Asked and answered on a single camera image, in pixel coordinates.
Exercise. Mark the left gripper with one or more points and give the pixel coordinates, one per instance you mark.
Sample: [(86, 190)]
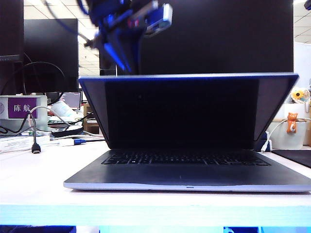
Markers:
[(114, 21)]

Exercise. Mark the gray Dell laptop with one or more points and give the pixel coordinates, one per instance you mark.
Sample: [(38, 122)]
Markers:
[(179, 177)]

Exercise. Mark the small distant computer screen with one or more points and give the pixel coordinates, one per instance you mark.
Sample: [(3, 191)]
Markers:
[(72, 99)]

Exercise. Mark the brown wooden cabinet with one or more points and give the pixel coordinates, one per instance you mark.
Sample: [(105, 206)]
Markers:
[(88, 114)]

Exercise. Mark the large black monitor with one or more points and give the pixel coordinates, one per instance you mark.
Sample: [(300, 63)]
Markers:
[(218, 36)]

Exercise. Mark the blue VGA connector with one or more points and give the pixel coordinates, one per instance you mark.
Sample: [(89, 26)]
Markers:
[(79, 141)]

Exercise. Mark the purple name sign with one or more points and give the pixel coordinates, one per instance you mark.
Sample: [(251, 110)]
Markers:
[(41, 106)]

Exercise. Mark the black monitor with silver strip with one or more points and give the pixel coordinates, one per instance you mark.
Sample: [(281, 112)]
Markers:
[(9, 29)]

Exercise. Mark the stack of white papers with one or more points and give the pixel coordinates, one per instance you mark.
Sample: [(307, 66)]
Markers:
[(17, 143)]

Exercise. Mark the sunflower plush toy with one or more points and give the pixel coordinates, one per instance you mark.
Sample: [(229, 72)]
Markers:
[(299, 95)]

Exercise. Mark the orange cat figurine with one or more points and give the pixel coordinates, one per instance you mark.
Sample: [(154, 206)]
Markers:
[(291, 122)]

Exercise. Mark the white plastic bucket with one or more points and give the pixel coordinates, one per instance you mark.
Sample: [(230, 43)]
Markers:
[(298, 137)]

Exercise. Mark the black mouse pad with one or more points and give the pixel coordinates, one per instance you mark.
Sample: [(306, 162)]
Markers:
[(295, 157)]

